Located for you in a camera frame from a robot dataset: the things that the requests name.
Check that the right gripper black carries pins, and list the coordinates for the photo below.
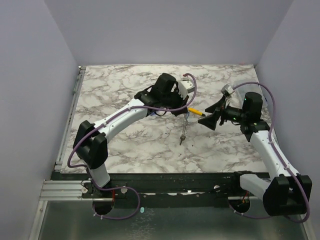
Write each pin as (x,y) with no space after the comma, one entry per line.
(222,114)

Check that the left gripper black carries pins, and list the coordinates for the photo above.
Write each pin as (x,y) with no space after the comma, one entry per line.
(182,101)

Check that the round metal keyring disc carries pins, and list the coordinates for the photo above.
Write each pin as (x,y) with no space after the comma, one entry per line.
(184,128)

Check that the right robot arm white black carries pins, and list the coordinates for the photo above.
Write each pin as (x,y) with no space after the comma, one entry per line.
(288,192)

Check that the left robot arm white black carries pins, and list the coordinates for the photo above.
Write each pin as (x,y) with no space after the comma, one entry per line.
(92,139)

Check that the clear plastic box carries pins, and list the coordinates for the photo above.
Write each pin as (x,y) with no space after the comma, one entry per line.
(242,90)

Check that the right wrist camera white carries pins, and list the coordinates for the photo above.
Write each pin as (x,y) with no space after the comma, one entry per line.
(227,90)

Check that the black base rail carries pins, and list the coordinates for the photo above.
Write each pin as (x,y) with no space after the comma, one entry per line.
(167,190)

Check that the aluminium frame rail left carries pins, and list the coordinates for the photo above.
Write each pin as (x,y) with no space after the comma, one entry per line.
(65,190)

